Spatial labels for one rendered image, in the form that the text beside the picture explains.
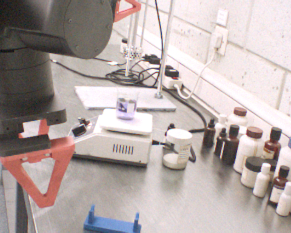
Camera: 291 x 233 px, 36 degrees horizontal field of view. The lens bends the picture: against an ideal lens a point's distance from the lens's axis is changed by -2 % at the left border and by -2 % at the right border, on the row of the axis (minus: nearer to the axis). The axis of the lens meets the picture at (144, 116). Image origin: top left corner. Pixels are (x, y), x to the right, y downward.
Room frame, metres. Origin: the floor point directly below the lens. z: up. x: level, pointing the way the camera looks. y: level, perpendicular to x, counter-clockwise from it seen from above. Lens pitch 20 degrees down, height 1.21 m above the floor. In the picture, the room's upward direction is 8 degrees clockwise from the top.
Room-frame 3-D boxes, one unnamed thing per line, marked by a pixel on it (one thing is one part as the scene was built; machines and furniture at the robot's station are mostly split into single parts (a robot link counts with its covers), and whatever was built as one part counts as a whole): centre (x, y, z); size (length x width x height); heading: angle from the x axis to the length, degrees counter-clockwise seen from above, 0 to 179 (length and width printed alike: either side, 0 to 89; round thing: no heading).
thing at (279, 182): (0.87, -0.31, 0.79); 0.03 x 0.03 x 0.08
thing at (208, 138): (1.14, -0.18, 0.79); 0.03 x 0.03 x 0.08
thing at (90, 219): (0.69, 0.03, 0.77); 0.10 x 0.03 x 0.04; 87
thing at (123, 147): (1.01, 0.06, 0.79); 0.22 x 0.13 x 0.08; 91
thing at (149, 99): (1.43, 0.07, 0.76); 0.30 x 0.20 x 0.01; 112
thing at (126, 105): (1.02, 0.05, 0.87); 0.06 x 0.05 x 0.08; 57
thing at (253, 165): (0.94, -0.27, 0.78); 0.05 x 0.05 x 0.06
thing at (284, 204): (0.82, -0.31, 0.78); 0.03 x 0.03 x 0.07
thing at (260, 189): (0.90, -0.28, 0.79); 0.03 x 0.03 x 0.07
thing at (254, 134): (1.01, -0.26, 0.80); 0.06 x 0.06 x 0.11
